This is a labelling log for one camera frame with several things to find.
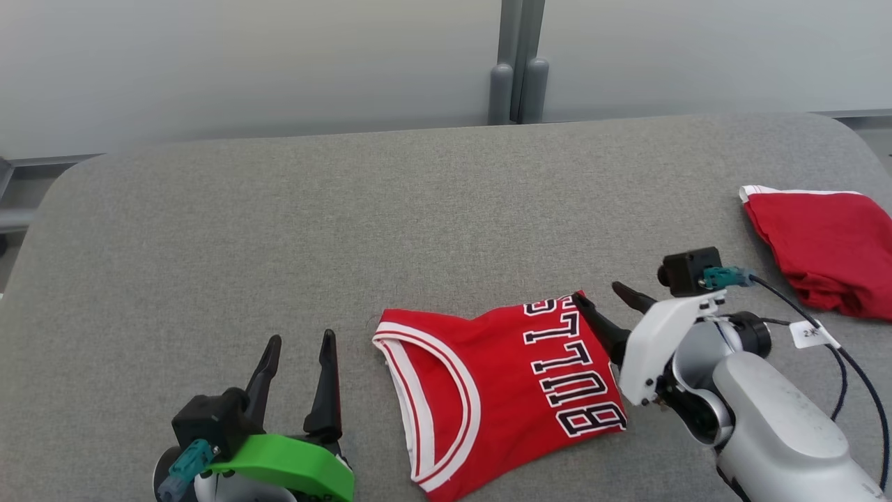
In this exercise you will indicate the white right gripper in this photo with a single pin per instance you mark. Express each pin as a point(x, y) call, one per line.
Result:
point(651, 348)

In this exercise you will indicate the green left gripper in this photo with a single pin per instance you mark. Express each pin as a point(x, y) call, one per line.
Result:
point(293, 464)

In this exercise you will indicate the red and white jersey shirt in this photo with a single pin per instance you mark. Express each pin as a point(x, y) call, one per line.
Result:
point(502, 404)

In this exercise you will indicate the red shorts with white stripe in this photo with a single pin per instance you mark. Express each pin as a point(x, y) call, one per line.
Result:
point(829, 244)

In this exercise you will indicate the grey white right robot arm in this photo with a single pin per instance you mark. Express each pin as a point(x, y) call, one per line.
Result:
point(773, 418)

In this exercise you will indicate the grey metal bar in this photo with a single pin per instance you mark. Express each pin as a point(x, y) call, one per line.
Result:
point(14, 220)

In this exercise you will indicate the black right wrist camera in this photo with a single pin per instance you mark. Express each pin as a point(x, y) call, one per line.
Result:
point(686, 272)

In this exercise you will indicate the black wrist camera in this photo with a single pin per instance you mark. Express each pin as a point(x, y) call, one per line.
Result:
point(686, 272)
point(205, 422)

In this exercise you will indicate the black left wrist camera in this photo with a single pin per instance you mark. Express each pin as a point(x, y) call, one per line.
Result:
point(205, 422)

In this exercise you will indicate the teal right camera connector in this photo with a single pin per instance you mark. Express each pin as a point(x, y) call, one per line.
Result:
point(725, 277)

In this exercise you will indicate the teal camera connector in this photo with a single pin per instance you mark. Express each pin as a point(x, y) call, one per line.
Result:
point(185, 467)
point(725, 277)

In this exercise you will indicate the teal left camera connector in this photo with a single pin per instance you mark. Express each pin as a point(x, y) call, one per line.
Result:
point(185, 467)

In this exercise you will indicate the grey vertical partition frame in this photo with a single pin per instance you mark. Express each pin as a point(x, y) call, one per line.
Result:
point(512, 35)

